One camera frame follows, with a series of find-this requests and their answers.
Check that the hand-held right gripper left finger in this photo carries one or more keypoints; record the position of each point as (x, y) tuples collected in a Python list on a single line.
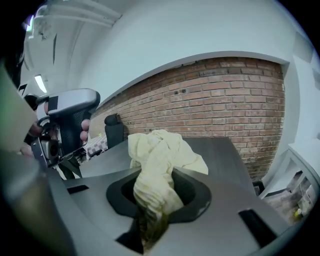
[(95, 212)]

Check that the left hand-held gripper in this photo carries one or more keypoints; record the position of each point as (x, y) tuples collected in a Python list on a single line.
[(72, 100)]

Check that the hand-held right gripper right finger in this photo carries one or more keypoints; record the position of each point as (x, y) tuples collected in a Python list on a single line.
[(225, 225)]

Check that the cream clothes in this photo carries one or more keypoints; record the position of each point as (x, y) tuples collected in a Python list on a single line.
[(160, 160)]

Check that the person's left hand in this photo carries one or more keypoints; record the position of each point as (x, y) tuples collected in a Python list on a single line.
[(85, 132)]

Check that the black high-back chair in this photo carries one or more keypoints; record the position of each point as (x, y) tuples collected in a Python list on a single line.
[(113, 132)]

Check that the white table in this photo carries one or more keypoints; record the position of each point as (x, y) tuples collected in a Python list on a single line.
[(300, 162)]

